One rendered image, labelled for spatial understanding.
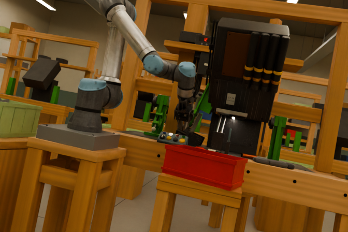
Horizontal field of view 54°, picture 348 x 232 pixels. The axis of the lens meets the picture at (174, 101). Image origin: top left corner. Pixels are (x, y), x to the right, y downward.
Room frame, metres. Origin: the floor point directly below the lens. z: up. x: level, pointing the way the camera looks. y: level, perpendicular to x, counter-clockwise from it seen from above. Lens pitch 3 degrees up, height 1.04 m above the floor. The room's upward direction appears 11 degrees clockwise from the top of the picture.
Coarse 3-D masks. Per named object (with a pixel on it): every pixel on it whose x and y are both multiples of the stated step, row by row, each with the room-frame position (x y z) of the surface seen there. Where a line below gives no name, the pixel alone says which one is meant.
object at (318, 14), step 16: (160, 0) 2.42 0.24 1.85; (176, 0) 2.38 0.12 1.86; (192, 0) 2.36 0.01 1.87; (208, 0) 2.33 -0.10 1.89; (224, 0) 2.31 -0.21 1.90; (240, 0) 2.29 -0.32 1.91; (256, 0) 2.27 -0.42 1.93; (272, 16) 2.31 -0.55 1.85; (288, 16) 2.25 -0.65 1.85; (304, 16) 2.21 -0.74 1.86; (320, 16) 2.19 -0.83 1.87; (336, 16) 2.17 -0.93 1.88
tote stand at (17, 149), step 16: (0, 144) 1.53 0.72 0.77; (16, 144) 1.62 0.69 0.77; (0, 160) 1.55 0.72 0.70; (16, 160) 1.63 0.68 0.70; (0, 176) 1.56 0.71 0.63; (16, 176) 1.66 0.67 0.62; (0, 192) 1.58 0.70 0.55; (16, 192) 1.68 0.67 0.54; (0, 208) 1.60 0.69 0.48; (0, 224) 1.62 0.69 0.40
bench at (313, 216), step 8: (104, 128) 2.27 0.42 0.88; (112, 128) 2.42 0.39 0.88; (72, 192) 1.83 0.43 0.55; (312, 208) 2.16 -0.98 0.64; (312, 216) 2.16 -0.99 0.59; (320, 216) 2.15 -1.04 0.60; (336, 216) 1.65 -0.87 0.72; (344, 216) 1.58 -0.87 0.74; (64, 224) 1.83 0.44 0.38; (304, 224) 2.22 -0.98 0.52; (312, 224) 2.16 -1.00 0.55; (320, 224) 2.15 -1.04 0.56; (336, 224) 1.63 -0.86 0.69; (344, 224) 1.57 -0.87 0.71
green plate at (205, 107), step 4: (208, 84) 1.94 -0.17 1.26; (208, 88) 1.95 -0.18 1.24; (204, 92) 1.94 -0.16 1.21; (208, 92) 1.95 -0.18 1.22; (204, 96) 1.95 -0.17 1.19; (200, 100) 1.94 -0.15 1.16; (204, 100) 1.95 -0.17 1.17; (200, 104) 1.95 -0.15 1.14; (204, 104) 1.95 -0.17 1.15; (208, 104) 1.95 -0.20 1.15; (196, 108) 1.95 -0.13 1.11; (200, 108) 1.95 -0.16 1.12; (204, 108) 1.95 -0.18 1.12; (208, 108) 1.95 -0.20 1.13; (208, 112) 1.94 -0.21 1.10; (196, 116) 2.05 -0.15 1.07
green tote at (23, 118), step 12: (0, 108) 1.59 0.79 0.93; (12, 108) 1.67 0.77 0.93; (24, 108) 1.76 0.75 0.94; (36, 108) 1.85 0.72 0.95; (0, 120) 1.60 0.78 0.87; (12, 120) 1.68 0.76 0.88; (24, 120) 1.77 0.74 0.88; (36, 120) 1.88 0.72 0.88; (0, 132) 1.62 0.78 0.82; (12, 132) 1.71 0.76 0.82; (24, 132) 1.80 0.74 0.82; (36, 132) 1.90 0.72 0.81
